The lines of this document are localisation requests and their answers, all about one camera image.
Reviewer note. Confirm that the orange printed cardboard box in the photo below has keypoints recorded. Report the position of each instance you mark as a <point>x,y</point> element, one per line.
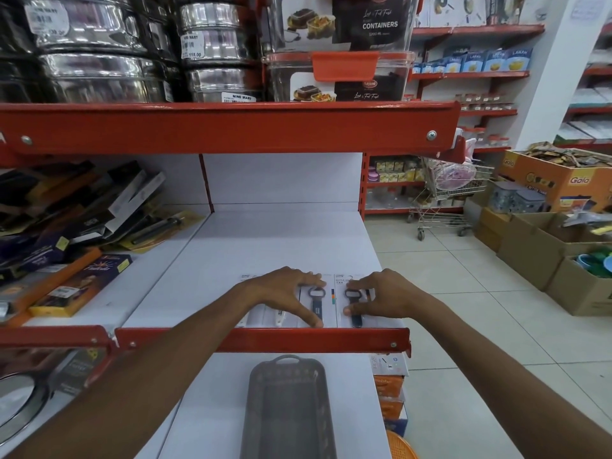
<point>554,184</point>

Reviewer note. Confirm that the white small product box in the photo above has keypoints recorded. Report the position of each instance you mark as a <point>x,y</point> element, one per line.
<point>389,365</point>

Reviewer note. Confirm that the person's left forearm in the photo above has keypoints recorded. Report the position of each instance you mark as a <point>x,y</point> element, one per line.
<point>143,377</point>

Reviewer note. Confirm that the carded white tool package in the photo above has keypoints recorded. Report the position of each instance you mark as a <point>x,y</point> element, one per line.
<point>279,319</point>

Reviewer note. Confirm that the long orange flat box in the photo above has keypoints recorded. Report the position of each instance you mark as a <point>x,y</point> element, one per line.
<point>43,286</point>

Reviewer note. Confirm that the grey printed storage box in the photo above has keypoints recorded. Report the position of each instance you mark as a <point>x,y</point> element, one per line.
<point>519,198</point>

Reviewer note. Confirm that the person's left hand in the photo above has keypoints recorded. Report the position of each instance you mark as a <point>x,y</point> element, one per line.
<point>279,291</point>

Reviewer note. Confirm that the clear container with red lid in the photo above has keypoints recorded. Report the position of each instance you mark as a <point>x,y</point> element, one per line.
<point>344,74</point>
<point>344,19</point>

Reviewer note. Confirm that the pink plastic item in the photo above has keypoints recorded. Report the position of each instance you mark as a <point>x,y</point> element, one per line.
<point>456,177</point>

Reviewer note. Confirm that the brown cardboard box with bowls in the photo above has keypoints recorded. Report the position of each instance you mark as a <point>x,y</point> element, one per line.
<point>581,293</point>

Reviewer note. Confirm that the stack of green plastic bowls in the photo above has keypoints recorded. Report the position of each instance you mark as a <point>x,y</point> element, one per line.
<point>595,263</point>

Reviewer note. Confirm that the row of small jars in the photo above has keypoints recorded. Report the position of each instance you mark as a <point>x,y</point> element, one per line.
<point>480,101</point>

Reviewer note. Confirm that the row of yellow boxes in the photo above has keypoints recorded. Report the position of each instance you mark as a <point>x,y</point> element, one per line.
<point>397,169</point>

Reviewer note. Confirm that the pile of brown packets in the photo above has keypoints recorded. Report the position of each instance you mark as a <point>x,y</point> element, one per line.
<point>564,155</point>

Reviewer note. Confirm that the orange plastic basket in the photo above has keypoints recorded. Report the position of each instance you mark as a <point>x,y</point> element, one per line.
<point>401,446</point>

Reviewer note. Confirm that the person's right forearm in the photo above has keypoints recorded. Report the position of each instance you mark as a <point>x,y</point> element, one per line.
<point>502,377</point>

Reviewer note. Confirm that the person's right hand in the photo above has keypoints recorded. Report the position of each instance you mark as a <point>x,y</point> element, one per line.
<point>389,296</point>

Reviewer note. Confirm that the row of white pan boxes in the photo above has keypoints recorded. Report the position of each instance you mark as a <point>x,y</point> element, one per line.
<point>468,9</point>

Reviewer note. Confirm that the metal shopping cart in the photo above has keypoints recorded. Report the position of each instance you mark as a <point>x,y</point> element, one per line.
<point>449,200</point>

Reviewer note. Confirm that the red metal shelf rail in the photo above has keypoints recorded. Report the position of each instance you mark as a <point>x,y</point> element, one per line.
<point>263,339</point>
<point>215,126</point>

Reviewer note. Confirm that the carded bottle opener package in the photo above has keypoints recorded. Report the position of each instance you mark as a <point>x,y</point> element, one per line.
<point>354,320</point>
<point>316,305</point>

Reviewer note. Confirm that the large brown cardboard box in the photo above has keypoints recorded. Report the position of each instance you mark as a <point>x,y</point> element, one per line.
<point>530,248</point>

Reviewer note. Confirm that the small brown cardboard box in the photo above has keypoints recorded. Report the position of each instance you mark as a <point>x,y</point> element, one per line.
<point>487,229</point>

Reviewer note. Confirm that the purple and yellow flat box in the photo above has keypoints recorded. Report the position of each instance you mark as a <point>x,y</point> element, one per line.
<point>81,284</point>

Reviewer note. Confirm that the red shelving with white goods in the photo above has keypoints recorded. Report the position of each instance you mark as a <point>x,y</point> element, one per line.
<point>585,109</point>

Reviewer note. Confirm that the pile of black packaged utensils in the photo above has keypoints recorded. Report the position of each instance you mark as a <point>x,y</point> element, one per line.
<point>71,210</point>

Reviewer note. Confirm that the round steel sieve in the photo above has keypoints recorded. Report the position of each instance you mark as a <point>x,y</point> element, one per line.
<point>21,406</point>

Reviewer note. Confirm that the dark packaged item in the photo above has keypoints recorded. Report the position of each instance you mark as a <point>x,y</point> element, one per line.
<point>79,370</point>

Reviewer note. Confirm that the person's left thumb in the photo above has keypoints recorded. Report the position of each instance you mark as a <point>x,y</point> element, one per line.
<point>310,314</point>

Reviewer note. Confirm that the orange product box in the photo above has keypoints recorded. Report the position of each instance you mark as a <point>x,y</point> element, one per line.
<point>389,396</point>

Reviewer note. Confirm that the grey plastic basket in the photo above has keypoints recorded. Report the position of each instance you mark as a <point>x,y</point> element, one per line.
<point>289,411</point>

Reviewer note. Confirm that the yellow carded peeler package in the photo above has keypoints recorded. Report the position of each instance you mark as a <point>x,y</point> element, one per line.
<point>158,229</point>

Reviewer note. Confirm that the row of blue boxes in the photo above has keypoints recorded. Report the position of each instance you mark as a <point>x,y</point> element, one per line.
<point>478,62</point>

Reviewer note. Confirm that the person's right thumb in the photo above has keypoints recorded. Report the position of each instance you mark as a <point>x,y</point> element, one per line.
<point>358,309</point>

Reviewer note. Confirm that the red background shelving unit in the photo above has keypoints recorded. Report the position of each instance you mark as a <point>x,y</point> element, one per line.
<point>478,31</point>

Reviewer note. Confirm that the stack of steel round tins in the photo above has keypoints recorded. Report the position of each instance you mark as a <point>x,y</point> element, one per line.
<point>105,66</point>

